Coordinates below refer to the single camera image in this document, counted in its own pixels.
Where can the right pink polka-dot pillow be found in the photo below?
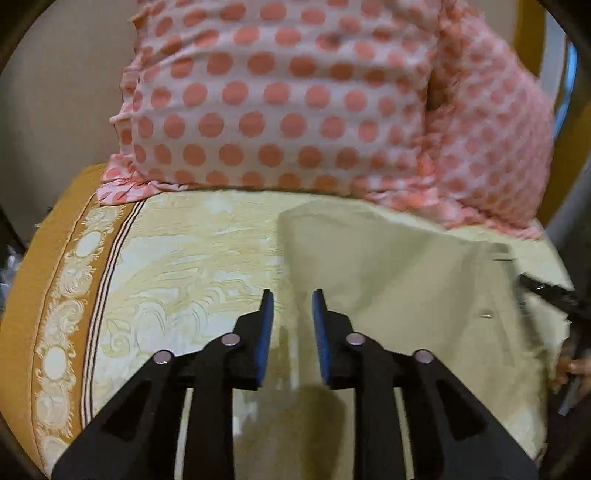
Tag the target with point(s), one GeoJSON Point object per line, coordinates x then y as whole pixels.
{"type": "Point", "coordinates": [488, 142]}

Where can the yellow patterned bed sheet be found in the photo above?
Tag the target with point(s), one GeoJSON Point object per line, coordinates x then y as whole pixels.
{"type": "Point", "coordinates": [103, 288]}

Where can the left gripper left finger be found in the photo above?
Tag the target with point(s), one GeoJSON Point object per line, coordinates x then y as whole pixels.
{"type": "Point", "coordinates": [135, 434]}

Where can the person's hand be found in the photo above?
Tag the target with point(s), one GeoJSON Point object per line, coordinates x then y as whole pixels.
{"type": "Point", "coordinates": [577, 367]}

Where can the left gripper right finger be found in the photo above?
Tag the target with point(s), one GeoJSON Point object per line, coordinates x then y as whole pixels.
{"type": "Point", "coordinates": [412, 414]}

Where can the wooden window frame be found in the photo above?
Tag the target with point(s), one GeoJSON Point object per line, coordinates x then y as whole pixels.
{"type": "Point", "coordinates": [548, 52]}

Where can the khaki beige pants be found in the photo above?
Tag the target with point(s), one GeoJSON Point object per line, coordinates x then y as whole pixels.
{"type": "Point", "coordinates": [406, 284]}

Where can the left pink polka-dot pillow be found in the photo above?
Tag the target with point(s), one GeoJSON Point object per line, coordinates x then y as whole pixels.
{"type": "Point", "coordinates": [321, 96]}

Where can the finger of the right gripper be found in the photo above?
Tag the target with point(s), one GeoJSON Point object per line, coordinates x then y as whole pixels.
{"type": "Point", "coordinates": [567, 301]}

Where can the pink polka-dot pillow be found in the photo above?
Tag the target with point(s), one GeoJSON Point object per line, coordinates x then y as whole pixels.
{"type": "Point", "coordinates": [488, 142]}
{"type": "Point", "coordinates": [321, 96]}

